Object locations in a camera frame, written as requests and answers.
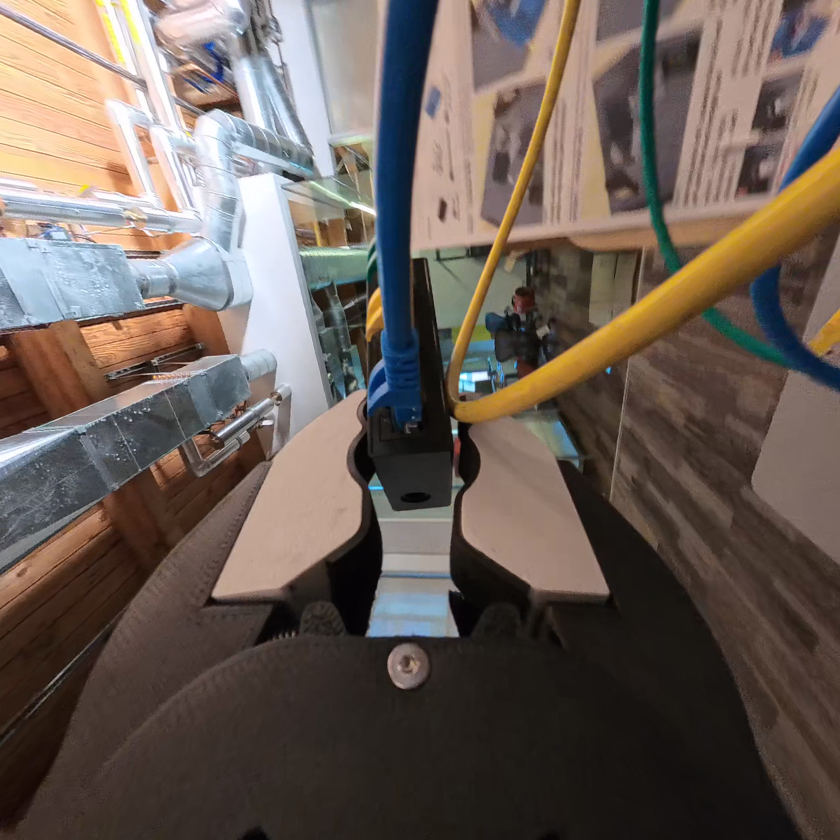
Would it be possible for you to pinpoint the printed instruction poster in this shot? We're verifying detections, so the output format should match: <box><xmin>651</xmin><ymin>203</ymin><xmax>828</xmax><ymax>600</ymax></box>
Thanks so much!
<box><xmin>377</xmin><ymin>0</ymin><xmax>840</xmax><ymax>237</ymax></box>

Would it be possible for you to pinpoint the silver rectangular air duct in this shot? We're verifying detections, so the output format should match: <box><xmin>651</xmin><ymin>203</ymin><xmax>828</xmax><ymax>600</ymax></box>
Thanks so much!
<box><xmin>0</xmin><ymin>354</ymin><xmax>255</xmax><ymax>573</ymax></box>
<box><xmin>0</xmin><ymin>236</ymin><xmax>147</xmax><ymax>330</ymax></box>

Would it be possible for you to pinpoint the yellow ethernet cable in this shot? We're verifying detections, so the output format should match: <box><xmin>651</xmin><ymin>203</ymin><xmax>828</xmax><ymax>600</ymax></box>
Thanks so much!
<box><xmin>365</xmin><ymin>0</ymin><xmax>840</xmax><ymax>424</ymax></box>

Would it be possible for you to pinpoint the silver pipe cluster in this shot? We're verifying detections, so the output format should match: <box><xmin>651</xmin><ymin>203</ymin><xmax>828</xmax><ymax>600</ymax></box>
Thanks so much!
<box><xmin>0</xmin><ymin>98</ymin><xmax>293</xmax><ymax>476</ymax></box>

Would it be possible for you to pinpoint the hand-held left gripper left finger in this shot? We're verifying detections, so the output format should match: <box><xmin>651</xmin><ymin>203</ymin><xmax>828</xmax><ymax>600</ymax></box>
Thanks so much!
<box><xmin>210</xmin><ymin>391</ymin><xmax>384</xmax><ymax>636</ymax></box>

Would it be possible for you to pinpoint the silver round air duct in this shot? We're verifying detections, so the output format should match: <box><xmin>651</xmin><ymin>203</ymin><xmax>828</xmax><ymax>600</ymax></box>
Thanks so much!
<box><xmin>134</xmin><ymin>52</ymin><xmax>317</xmax><ymax>312</ymax></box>

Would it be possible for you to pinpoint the green ethernet cable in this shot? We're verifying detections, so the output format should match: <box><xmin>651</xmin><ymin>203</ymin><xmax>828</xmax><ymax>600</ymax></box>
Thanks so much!
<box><xmin>365</xmin><ymin>0</ymin><xmax>791</xmax><ymax>370</ymax></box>

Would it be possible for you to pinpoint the blue ethernet cable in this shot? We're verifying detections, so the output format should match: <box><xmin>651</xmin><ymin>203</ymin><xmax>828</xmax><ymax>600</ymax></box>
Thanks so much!
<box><xmin>366</xmin><ymin>0</ymin><xmax>840</xmax><ymax>431</ymax></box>

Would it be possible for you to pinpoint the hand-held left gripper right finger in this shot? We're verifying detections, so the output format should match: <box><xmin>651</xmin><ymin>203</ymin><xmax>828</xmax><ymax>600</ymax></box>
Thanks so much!
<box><xmin>448</xmin><ymin>416</ymin><xmax>613</xmax><ymax>636</ymax></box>

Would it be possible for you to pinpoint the black ethernet switch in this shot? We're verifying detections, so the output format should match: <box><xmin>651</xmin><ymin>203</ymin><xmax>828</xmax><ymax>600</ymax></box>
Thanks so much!
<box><xmin>366</xmin><ymin>257</ymin><xmax>455</xmax><ymax>511</ymax></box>

